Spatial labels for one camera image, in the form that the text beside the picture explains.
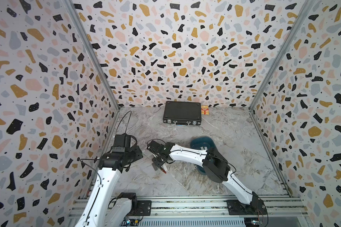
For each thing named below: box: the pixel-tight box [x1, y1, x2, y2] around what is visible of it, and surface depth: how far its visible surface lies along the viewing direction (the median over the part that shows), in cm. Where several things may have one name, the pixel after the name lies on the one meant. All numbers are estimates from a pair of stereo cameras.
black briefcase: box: [162, 100, 202, 127], surface depth 116 cm
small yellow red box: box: [200, 104, 210, 115], surface depth 123 cm
